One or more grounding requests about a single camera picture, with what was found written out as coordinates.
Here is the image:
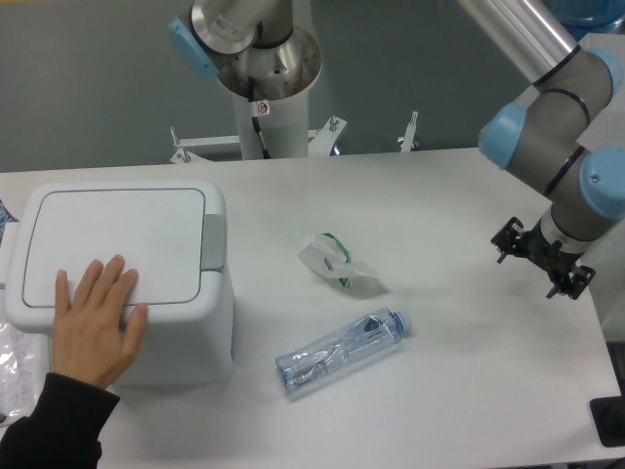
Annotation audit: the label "black cable on pedestal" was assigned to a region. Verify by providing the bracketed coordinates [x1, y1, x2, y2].
[247, 77, 272, 159]

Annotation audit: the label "crumpled clear plastic wrapper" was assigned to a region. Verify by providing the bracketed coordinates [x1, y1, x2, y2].
[298, 232, 387, 299]

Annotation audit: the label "white metal mounting bracket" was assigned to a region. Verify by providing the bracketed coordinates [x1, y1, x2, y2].
[170, 116, 348, 164]

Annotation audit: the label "white patterned plastic bag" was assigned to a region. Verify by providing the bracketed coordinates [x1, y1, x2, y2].
[1, 203, 49, 427]

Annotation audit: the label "metal table clamp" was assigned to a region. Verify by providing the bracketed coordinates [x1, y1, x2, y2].
[396, 110, 420, 152]

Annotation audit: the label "person's bare right hand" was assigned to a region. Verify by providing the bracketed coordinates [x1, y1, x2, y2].
[52, 254, 148, 390]

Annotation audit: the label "black device at table edge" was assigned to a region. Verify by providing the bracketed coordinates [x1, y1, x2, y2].
[590, 396, 624, 448]

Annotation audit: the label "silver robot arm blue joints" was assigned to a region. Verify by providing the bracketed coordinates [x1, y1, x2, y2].
[461, 1, 624, 254]

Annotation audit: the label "crushed clear plastic bottle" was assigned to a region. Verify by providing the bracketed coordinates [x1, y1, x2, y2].
[275, 308, 412, 401]

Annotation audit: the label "white plastic trash can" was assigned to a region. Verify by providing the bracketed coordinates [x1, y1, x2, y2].
[2, 181, 233, 386]

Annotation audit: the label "black robot end mount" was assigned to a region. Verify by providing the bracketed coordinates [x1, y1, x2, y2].
[490, 217, 596, 299]

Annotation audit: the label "black sleeved forearm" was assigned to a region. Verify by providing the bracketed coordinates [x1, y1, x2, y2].
[1, 372, 120, 468]

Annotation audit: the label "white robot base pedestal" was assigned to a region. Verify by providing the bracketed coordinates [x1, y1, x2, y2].
[219, 26, 322, 149]

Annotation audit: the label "silver robot arm base joint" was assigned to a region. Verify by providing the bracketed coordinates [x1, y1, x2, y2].
[168, 1, 293, 78]

